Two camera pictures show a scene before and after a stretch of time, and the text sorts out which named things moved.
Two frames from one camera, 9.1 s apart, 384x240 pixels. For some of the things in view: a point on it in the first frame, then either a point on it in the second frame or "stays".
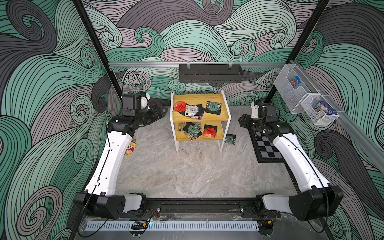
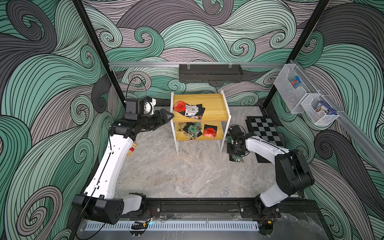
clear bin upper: [294, 87] stays
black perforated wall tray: [210, 73] stays
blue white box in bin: [321, 106] stays
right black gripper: [247, 121] -> [230, 150]
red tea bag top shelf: [179, 106] stays
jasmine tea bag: [213, 107] -> [236, 158]
